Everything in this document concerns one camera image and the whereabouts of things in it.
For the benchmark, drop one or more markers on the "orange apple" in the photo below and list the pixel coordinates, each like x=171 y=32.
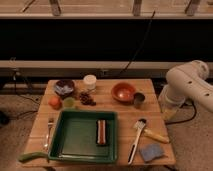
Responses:
x=55 y=102

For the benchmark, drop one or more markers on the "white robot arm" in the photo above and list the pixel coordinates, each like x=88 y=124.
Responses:
x=186 y=81

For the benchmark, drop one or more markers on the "dark metal cup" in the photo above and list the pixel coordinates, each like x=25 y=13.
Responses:
x=138 y=99

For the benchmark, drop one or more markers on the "small green plastic cup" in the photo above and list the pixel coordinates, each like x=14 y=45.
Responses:
x=68 y=102

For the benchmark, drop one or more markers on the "orange bowl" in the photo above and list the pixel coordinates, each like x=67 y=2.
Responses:
x=123 y=92

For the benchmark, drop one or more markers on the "bunch of dark grapes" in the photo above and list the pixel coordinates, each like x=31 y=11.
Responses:
x=86 y=99

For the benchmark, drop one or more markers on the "dark bowl with blue cloth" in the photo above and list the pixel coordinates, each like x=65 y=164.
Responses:
x=64 y=87

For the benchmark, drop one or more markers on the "green plastic tray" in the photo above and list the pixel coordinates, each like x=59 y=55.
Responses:
x=75 y=138

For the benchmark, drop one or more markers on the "wooden table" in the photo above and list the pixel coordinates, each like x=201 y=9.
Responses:
x=125 y=118

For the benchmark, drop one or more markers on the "silver fork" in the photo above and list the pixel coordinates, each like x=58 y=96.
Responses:
x=49 y=127

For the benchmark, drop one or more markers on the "blue sponge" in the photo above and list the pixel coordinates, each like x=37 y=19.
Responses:
x=151 y=152

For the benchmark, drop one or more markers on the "green chili pepper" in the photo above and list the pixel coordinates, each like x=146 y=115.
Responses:
x=31 y=156

